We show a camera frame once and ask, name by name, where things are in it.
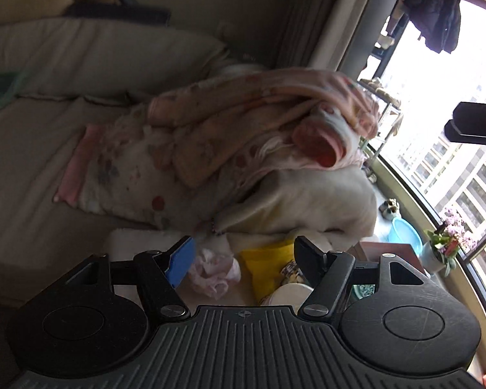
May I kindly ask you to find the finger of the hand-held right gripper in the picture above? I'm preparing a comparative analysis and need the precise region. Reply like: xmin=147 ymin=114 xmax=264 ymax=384
xmin=444 ymin=119 xmax=486 ymax=147
xmin=451 ymin=101 xmax=486 ymax=135

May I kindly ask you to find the potted flowering plant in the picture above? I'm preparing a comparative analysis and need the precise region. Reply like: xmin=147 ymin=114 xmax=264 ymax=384
xmin=420 ymin=206 xmax=478 ymax=278

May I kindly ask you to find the cream sofa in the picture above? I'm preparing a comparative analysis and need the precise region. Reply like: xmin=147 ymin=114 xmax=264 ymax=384
xmin=0 ymin=16 xmax=380 ymax=309

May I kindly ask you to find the green cloth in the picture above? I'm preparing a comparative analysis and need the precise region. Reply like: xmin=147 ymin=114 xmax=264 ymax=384
xmin=0 ymin=70 xmax=30 ymax=124

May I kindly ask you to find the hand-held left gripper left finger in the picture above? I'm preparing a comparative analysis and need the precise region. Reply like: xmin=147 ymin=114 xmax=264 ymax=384
xmin=67 ymin=235 xmax=196 ymax=324

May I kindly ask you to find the clear jar of cream powder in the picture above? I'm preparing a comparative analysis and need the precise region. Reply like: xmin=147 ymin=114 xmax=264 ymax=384
xmin=260 ymin=282 xmax=315 ymax=307

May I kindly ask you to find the green lid glass jar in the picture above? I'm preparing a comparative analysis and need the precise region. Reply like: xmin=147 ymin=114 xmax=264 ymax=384
xmin=351 ymin=283 xmax=377 ymax=301

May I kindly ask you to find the light blue plastic basin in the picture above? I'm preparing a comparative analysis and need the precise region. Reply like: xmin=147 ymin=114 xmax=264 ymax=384
xmin=388 ymin=216 xmax=423 ymax=257

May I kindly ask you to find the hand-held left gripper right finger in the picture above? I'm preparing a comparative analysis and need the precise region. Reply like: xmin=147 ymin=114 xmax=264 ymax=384
xmin=294 ymin=235 xmax=429 ymax=323

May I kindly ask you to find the hanging dark garment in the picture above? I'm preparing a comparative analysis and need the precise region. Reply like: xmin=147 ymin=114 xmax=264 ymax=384
xmin=400 ymin=0 xmax=463 ymax=54

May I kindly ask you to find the dark blue flat object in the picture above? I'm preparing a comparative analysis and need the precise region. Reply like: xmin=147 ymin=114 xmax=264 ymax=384
xmin=64 ymin=1 xmax=171 ymax=24

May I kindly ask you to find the metal shoe rack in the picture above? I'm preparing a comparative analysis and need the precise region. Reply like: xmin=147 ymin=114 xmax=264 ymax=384
xmin=355 ymin=76 xmax=404 ymax=171

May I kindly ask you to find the pink printed fleece garment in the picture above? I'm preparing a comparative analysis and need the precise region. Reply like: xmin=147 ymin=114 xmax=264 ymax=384
xmin=147 ymin=67 xmax=381 ymax=189

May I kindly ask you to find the crumpled pink white cloth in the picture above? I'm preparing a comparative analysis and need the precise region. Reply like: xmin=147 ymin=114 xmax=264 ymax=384
xmin=185 ymin=246 xmax=241 ymax=299

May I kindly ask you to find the yellow container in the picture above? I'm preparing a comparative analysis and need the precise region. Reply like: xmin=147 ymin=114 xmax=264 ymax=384
xmin=239 ymin=239 xmax=309 ymax=305

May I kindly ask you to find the pink cardboard box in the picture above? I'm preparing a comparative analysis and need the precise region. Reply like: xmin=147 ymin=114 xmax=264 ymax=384
xmin=358 ymin=242 xmax=424 ymax=277

